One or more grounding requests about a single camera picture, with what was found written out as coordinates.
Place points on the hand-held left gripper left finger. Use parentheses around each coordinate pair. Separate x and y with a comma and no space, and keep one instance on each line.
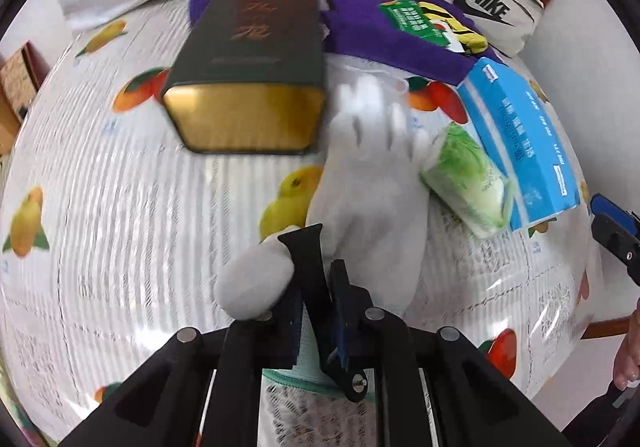
(291,342)

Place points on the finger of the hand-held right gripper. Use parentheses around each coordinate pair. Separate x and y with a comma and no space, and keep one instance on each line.
(607,204)
(617,239)

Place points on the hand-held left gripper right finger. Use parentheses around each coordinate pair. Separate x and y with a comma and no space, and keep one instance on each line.
(342,332)

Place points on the blue tissue pack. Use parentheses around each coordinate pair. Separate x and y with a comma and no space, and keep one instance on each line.
(520,137)

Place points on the white knit glove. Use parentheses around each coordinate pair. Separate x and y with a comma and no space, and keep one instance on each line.
(370,207)

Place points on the green packet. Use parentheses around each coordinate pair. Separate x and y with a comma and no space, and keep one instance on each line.
(410,17)

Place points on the dark green tin box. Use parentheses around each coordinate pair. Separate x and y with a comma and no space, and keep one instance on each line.
(245,57)

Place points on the person's right forearm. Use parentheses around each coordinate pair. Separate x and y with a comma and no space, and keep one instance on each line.
(600,427)

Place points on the person's right hand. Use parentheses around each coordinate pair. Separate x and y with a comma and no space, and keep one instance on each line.
(631,357)

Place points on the cabbage print tissue packet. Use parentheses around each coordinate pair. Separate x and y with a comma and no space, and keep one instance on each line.
(465,177)

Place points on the fruit print tablecloth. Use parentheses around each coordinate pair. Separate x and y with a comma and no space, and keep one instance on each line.
(125,227)

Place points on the yellow black small pouch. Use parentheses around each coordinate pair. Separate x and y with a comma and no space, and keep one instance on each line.
(472,39)

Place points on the purple fleece cloth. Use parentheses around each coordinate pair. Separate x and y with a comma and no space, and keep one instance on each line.
(360,12)

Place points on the brown patterned box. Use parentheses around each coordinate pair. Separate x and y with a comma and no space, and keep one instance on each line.
(20,77)

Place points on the brown wooden rail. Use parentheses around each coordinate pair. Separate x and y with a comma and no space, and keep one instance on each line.
(607,328)

